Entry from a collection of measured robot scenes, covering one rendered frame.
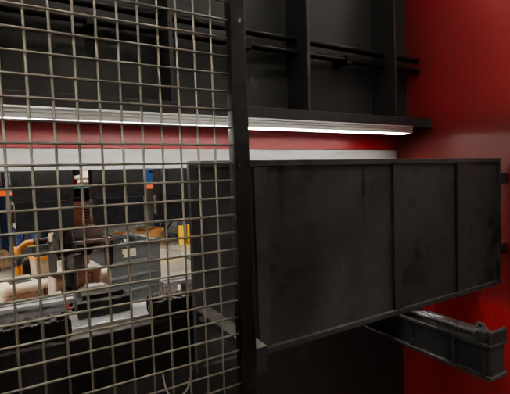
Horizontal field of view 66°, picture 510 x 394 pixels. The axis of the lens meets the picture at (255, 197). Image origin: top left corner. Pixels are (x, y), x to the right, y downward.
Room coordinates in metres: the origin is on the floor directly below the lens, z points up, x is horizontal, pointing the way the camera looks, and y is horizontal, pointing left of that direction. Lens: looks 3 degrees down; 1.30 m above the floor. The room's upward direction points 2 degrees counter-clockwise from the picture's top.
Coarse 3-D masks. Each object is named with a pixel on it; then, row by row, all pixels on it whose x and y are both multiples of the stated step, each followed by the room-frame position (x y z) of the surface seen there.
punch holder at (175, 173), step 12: (168, 168) 1.26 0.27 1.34; (180, 168) 1.28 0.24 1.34; (156, 180) 1.27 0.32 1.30; (168, 180) 1.25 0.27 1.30; (180, 180) 1.27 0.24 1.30; (156, 192) 1.28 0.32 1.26; (168, 192) 1.25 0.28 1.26; (180, 192) 1.27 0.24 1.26; (156, 204) 1.30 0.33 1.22; (168, 204) 1.25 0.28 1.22; (180, 204) 1.27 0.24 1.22; (168, 216) 1.25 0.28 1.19; (180, 216) 1.27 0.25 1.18
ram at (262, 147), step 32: (0, 128) 1.03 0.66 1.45; (32, 128) 1.07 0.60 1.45; (64, 128) 1.11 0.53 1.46; (96, 128) 1.15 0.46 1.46; (128, 128) 1.20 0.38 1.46; (192, 128) 1.30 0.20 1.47; (224, 128) 1.36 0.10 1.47; (0, 160) 1.03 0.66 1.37; (64, 160) 1.11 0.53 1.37; (96, 160) 1.15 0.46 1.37; (128, 160) 1.19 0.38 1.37; (160, 160) 1.24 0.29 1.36; (192, 160) 1.30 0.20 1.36
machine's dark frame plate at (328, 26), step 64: (64, 0) 1.01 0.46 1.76; (128, 0) 1.15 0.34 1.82; (256, 0) 1.36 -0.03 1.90; (320, 0) 1.50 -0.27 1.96; (384, 0) 1.57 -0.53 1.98; (64, 64) 1.06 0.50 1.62; (128, 64) 1.15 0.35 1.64; (192, 64) 1.24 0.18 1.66; (256, 64) 1.36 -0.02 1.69; (320, 64) 1.50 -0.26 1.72; (384, 64) 1.57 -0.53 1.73
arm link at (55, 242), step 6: (78, 174) 1.45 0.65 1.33; (54, 234) 1.52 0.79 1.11; (66, 234) 1.51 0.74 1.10; (72, 234) 1.54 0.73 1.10; (54, 240) 1.52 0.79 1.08; (66, 240) 1.53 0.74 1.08; (72, 240) 1.55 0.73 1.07; (54, 246) 1.54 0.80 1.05; (66, 246) 1.55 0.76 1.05; (72, 246) 1.56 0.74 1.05; (72, 252) 1.58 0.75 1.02
